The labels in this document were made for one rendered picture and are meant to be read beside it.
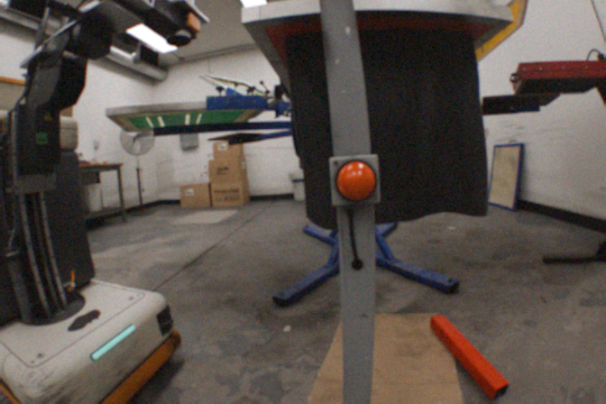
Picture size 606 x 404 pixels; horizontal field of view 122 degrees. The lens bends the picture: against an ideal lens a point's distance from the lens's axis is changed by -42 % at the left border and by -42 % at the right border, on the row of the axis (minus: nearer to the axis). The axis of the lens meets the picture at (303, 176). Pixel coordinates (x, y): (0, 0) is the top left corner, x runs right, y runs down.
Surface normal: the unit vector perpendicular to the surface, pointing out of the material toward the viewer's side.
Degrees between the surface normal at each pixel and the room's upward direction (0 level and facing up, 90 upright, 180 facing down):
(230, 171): 91
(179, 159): 90
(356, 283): 90
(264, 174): 90
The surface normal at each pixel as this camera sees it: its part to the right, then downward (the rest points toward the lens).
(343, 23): -0.10, 0.06
